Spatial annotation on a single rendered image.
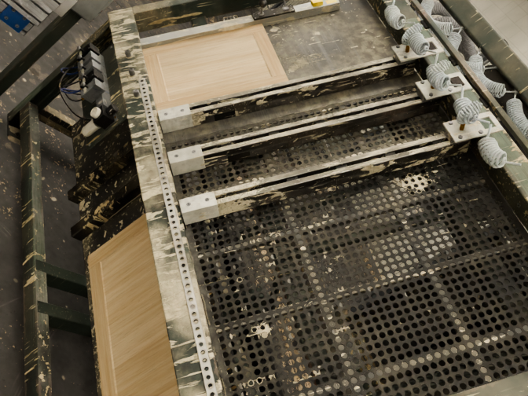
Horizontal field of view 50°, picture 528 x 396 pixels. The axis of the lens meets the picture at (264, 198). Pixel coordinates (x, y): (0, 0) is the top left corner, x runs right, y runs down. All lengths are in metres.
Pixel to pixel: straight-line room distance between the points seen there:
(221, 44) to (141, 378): 1.47
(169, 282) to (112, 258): 0.67
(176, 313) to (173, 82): 1.11
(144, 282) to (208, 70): 0.95
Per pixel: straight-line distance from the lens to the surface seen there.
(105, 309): 2.41
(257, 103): 2.31
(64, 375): 2.59
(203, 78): 2.51
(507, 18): 9.09
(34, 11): 2.30
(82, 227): 2.66
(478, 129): 2.20
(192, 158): 2.11
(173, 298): 1.81
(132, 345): 2.24
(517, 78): 2.84
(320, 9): 2.84
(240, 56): 2.59
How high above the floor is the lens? 1.81
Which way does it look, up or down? 19 degrees down
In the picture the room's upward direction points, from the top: 55 degrees clockwise
